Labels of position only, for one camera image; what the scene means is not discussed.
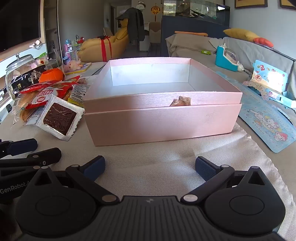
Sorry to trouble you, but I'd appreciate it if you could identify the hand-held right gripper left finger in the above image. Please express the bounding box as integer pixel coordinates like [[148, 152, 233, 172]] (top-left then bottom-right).
[[29, 156, 118, 205]]

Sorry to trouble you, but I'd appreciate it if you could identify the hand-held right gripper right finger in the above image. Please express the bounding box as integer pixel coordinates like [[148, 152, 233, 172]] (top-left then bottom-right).
[[180, 156, 267, 205]]

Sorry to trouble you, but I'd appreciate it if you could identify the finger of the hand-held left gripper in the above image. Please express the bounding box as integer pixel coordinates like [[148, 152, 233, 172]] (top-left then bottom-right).
[[0, 148, 62, 173], [0, 138, 38, 157]]

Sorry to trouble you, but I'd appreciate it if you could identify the brown cake packet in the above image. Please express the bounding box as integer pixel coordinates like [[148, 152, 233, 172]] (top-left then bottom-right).
[[36, 94, 84, 142]]

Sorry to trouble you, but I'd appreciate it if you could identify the bread packet with red label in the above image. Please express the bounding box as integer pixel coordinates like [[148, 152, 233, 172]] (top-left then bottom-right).
[[13, 83, 56, 126]]

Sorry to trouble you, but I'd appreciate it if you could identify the pink cardboard box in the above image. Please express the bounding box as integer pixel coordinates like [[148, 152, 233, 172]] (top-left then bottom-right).
[[83, 57, 243, 146]]

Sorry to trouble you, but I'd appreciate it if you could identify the silver snack packet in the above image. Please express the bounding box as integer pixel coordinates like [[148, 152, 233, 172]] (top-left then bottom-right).
[[68, 84, 88, 107]]

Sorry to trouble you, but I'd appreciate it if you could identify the red snack packet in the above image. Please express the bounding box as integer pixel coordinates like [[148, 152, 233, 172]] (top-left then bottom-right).
[[50, 77, 81, 99]]

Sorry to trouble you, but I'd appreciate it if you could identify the black box with gold print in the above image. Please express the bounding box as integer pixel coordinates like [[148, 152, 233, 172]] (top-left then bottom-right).
[[11, 65, 47, 98]]

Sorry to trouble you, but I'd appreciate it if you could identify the orange pumpkin container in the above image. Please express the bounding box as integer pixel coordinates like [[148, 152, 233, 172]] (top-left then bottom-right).
[[38, 68, 65, 83]]

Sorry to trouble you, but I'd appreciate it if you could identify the blue cartoon mat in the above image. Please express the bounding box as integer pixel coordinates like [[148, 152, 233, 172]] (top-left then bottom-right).
[[216, 71, 296, 153]]

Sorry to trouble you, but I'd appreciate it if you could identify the glass jar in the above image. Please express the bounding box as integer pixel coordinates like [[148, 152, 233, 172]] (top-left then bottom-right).
[[5, 54, 43, 100]]

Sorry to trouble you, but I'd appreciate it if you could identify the pink plush toy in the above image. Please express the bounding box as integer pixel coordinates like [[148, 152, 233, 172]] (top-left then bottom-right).
[[63, 60, 82, 72]]

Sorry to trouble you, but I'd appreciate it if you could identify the children's book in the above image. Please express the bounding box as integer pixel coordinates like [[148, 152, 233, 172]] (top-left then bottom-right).
[[76, 62, 92, 71]]

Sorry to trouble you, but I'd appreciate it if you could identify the pink water bottle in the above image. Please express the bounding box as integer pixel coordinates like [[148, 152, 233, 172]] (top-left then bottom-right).
[[63, 39, 73, 54]]

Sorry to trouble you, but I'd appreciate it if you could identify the blue and white toy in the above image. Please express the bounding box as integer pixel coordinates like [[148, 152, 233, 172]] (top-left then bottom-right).
[[216, 44, 244, 73]]

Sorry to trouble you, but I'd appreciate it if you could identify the yellow sofa with red ribbon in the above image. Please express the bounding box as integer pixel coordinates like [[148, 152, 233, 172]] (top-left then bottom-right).
[[79, 19, 130, 62]]

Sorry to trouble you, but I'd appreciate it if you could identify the grey sofa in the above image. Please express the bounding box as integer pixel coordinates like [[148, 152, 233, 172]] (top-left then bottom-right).
[[165, 29, 296, 107]]

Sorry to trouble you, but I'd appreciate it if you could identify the beige sofa throw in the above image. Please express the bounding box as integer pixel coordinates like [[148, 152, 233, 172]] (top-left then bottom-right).
[[166, 34, 222, 57]]

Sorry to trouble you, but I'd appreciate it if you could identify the television screen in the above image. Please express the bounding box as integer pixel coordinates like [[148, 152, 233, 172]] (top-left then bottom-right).
[[0, 0, 42, 54]]

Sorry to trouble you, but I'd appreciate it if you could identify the yellow cushion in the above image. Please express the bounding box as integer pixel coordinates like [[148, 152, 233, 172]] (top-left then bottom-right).
[[223, 28, 260, 42]]

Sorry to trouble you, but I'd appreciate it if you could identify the orange cushion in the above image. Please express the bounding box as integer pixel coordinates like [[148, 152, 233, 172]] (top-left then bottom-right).
[[253, 37, 274, 48]]

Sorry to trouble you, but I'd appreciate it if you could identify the dark blue partition cabinet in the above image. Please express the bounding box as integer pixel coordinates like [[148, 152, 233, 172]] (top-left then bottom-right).
[[161, 15, 232, 57]]

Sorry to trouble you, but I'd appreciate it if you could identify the beige chair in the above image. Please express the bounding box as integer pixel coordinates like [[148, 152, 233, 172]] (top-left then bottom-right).
[[148, 22, 162, 50]]

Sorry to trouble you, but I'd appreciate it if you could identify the dark coat on rack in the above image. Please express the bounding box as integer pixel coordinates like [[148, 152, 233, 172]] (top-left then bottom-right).
[[116, 7, 146, 42]]

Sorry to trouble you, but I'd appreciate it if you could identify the glass fish tank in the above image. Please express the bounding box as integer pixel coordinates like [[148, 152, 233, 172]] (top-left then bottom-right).
[[163, 0, 230, 26]]

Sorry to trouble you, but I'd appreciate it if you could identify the yellow hanging lantern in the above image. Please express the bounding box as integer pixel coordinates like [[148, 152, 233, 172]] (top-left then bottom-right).
[[151, 3, 161, 21]]

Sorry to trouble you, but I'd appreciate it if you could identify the framed wall picture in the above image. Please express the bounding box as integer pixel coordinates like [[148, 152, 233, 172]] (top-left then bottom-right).
[[279, 0, 296, 10], [235, 0, 265, 9]]

